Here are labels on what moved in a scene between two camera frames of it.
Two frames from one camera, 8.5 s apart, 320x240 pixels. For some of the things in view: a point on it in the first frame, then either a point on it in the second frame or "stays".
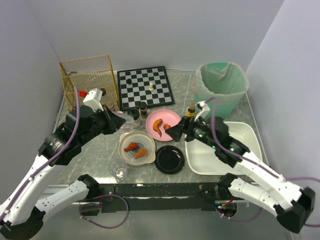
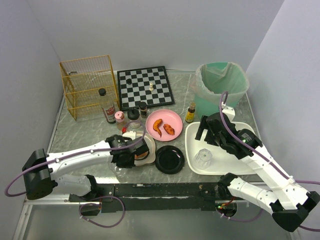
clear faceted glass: x=129 y=125 → x=202 y=158
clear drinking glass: x=118 y=168 stays
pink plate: x=168 y=117 stays
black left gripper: x=107 y=119 → x=143 y=150
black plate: x=169 y=159 stays
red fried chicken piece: x=166 y=126 stays
